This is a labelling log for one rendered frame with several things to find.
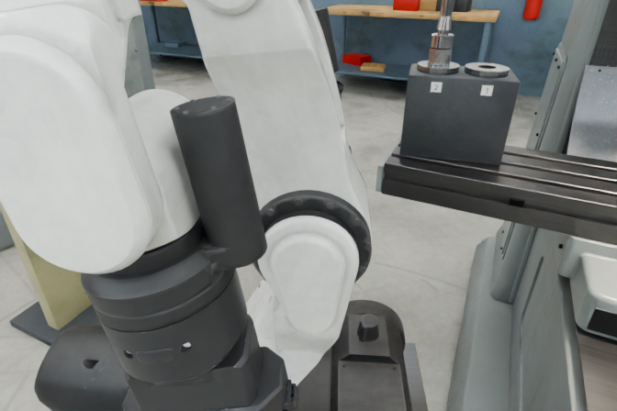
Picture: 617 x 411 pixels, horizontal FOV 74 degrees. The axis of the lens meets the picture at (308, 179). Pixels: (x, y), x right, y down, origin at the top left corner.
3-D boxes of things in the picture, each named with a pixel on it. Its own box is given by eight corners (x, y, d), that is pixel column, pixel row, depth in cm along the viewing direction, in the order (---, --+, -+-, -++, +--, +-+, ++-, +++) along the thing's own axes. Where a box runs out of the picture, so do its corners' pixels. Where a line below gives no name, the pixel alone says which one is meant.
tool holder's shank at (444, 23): (432, 33, 87) (440, -25, 82) (445, 32, 88) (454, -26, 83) (439, 35, 84) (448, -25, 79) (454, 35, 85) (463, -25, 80)
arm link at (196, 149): (66, 342, 23) (-35, 158, 18) (141, 236, 33) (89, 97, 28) (263, 325, 22) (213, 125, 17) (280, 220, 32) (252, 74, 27)
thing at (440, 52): (423, 62, 91) (427, 38, 88) (443, 61, 92) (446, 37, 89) (433, 67, 87) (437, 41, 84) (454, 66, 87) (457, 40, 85)
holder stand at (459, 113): (500, 166, 89) (522, 75, 80) (398, 155, 95) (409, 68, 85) (493, 145, 100) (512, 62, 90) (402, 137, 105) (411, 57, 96)
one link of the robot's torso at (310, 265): (168, 452, 62) (257, 205, 40) (207, 344, 80) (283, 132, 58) (264, 479, 64) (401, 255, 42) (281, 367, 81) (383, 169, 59)
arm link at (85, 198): (36, 288, 20) (-135, -17, 14) (118, 199, 28) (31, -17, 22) (165, 273, 19) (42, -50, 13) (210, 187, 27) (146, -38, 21)
